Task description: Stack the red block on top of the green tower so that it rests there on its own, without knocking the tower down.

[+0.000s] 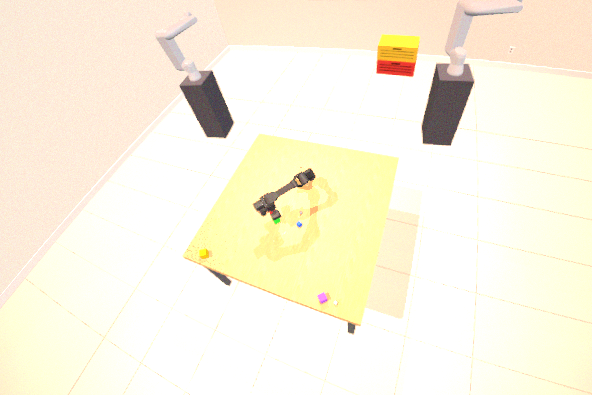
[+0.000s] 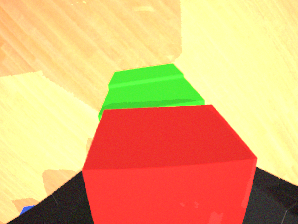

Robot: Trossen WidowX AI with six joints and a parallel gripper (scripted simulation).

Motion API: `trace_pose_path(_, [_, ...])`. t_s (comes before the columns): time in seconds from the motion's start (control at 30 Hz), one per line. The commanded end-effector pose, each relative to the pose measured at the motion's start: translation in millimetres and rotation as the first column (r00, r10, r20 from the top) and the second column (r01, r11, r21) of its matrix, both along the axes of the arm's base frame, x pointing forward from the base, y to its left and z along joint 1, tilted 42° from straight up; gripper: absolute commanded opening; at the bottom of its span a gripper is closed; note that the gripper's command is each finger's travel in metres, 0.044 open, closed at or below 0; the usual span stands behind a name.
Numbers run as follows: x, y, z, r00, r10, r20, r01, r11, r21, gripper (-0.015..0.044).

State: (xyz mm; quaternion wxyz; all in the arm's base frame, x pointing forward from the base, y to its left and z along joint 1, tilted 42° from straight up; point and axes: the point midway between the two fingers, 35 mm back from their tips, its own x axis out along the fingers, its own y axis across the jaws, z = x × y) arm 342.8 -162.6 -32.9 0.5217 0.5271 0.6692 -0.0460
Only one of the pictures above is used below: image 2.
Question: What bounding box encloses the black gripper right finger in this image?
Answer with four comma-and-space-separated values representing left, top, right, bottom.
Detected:
242, 168, 298, 224

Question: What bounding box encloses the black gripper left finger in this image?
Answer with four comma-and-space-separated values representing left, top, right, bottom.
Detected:
7, 171, 93, 224

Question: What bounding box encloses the red block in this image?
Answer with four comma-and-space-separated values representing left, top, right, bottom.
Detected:
82, 104, 258, 224

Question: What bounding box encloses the blue block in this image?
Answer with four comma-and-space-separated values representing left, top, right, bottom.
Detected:
20, 205, 35, 214

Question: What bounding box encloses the green block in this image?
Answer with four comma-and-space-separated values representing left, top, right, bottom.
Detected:
97, 79, 205, 121
108, 63, 184, 89

